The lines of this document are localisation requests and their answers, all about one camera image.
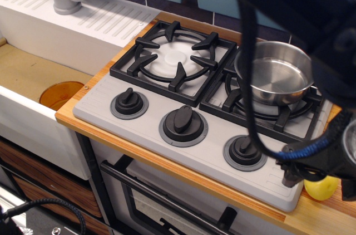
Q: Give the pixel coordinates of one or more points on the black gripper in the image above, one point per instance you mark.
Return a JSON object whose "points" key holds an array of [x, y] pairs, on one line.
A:
{"points": [[337, 160]]}

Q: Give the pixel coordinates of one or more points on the yellow toy potato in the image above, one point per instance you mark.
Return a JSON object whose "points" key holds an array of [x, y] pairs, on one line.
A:
{"points": [[323, 189]]}

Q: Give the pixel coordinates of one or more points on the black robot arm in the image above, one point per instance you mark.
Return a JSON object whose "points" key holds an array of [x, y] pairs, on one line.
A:
{"points": [[327, 28]]}

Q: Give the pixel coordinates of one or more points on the black right stove knob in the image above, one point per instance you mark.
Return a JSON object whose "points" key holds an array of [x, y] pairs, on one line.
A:
{"points": [[241, 154]]}

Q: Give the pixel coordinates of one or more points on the black stove knob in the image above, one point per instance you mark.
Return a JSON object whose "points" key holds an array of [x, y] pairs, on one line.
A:
{"points": [[129, 105], [183, 127], [241, 154]]}

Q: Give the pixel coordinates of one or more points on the stainless steel pot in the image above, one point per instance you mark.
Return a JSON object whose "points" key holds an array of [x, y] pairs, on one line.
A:
{"points": [[280, 74]]}

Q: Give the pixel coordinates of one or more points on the grey toy stove top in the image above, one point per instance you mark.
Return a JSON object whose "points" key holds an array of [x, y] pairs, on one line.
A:
{"points": [[94, 108]]}

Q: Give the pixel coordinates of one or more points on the black middle stove knob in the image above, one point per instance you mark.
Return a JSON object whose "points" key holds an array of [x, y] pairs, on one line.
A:
{"points": [[183, 127]]}

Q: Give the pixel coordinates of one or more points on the black left stove knob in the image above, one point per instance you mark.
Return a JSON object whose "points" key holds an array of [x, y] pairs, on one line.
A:
{"points": [[129, 105]]}

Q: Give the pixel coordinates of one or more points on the black right burner grate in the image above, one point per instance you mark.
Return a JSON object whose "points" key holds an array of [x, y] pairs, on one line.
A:
{"points": [[276, 125]]}

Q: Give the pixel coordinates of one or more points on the black burner grate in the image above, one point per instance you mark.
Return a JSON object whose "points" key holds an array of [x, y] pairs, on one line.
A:
{"points": [[276, 125], [174, 62]]}

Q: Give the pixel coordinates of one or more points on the toy oven door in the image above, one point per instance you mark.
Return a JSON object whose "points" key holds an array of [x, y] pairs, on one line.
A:
{"points": [[153, 198]]}

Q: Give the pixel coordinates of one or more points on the black left burner grate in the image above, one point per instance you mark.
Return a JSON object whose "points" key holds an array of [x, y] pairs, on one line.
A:
{"points": [[174, 62]]}

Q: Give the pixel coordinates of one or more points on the orange plastic plate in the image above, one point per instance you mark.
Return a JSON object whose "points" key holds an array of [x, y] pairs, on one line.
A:
{"points": [[58, 94]]}

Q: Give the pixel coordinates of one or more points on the wooden drawer front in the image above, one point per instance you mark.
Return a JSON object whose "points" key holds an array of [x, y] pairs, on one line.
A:
{"points": [[36, 178]]}

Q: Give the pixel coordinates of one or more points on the white toy sink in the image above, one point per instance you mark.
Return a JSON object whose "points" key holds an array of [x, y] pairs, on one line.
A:
{"points": [[40, 48]]}

